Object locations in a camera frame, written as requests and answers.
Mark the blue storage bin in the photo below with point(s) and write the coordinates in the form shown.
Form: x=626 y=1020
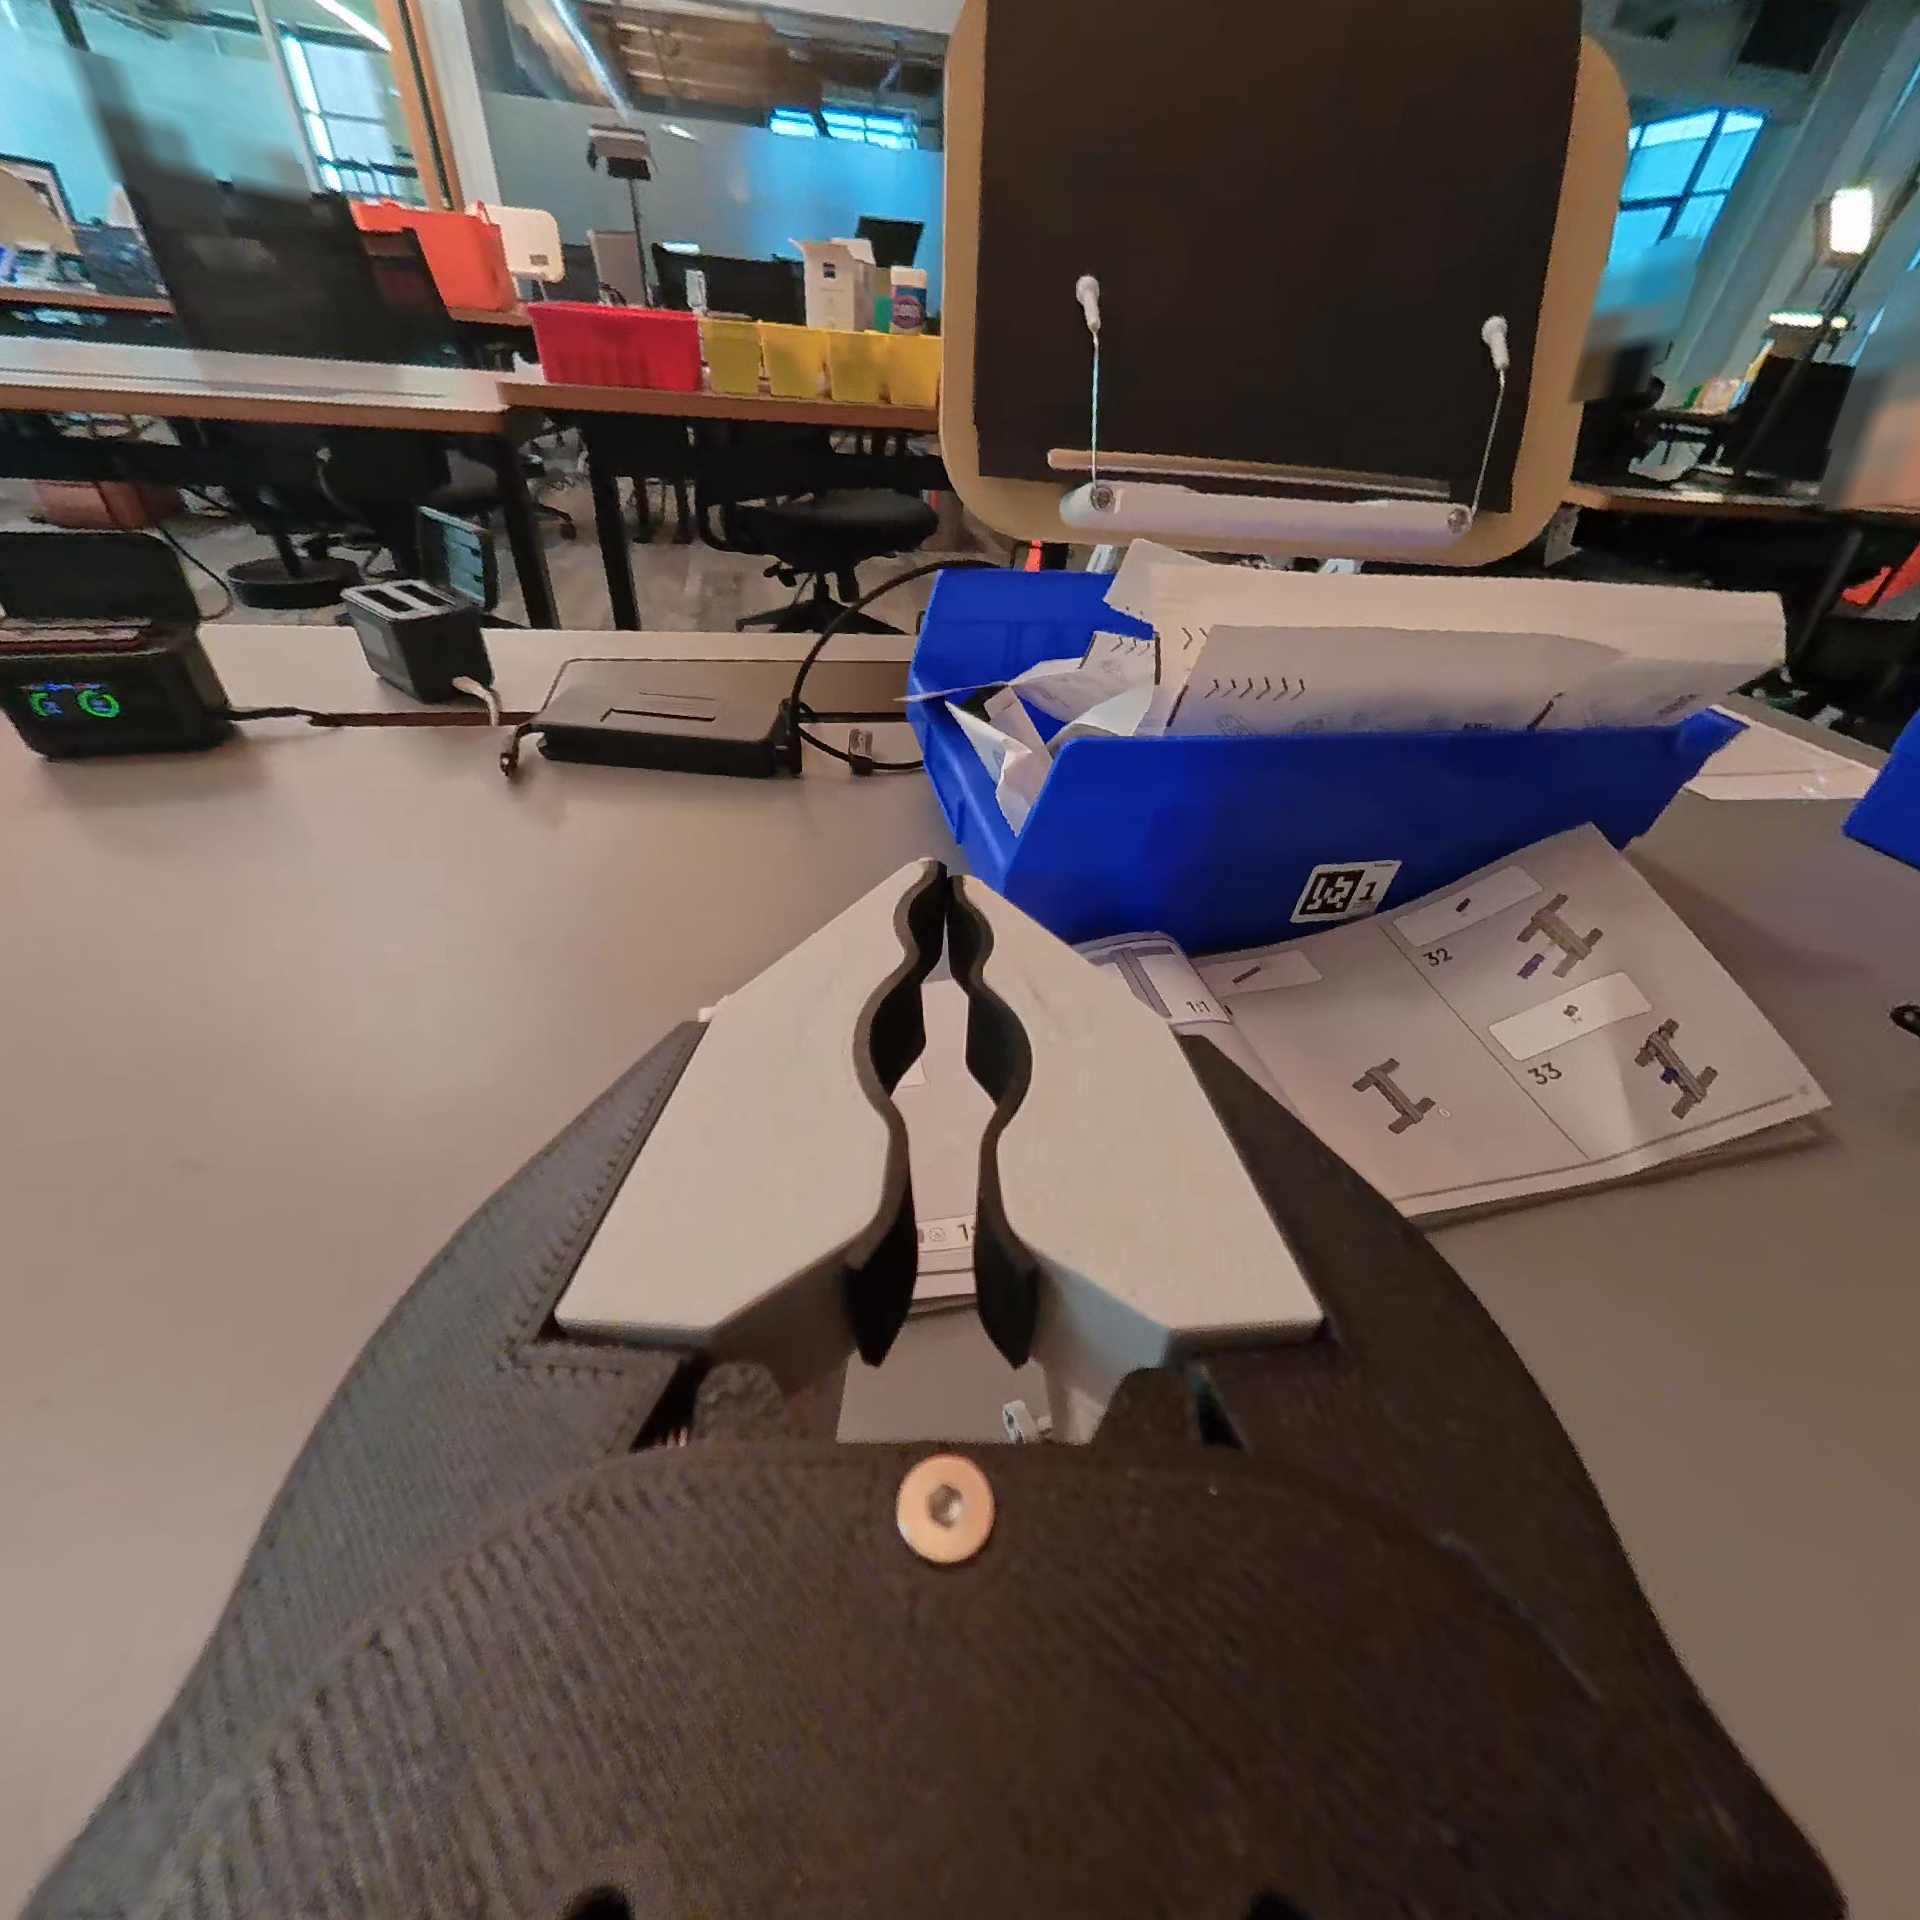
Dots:
x=1202 y=840
x=1887 y=818

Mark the white paper sheet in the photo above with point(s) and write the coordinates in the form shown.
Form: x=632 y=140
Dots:
x=1787 y=764

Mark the black monitor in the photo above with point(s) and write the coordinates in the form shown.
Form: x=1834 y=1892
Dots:
x=734 y=284

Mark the white paper lego bags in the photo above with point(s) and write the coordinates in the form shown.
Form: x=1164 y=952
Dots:
x=1424 y=661

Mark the black power adapter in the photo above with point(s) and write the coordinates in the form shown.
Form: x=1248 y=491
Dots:
x=662 y=720

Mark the lego instruction booklet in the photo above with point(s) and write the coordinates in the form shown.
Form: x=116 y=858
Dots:
x=1501 y=1050

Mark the red storage bin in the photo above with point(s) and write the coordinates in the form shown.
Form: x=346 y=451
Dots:
x=615 y=348

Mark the black charging case with display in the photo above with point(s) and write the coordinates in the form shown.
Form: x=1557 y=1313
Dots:
x=107 y=705

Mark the yellow storage bin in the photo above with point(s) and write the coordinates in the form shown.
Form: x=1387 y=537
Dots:
x=797 y=364
x=860 y=369
x=732 y=360
x=915 y=373

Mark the white wipes canister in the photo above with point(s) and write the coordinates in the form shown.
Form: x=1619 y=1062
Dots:
x=909 y=301

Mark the orange storage bin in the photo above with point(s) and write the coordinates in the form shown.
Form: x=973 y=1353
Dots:
x=452 y=262

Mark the black office chair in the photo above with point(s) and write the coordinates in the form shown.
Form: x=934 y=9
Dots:
x=832 y=523

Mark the wooden book stand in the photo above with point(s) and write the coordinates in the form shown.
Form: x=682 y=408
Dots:
x=1276 y=224

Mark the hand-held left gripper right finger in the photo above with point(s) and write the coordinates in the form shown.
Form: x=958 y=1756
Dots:
x=1142 y=1185

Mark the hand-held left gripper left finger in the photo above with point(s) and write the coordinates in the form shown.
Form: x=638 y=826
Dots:
x=734 y=1171

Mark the black charging dock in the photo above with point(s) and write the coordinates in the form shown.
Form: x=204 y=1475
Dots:
x=406 y=645

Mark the white cardboard box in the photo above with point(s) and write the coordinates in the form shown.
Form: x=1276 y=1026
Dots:
x=835 y=284

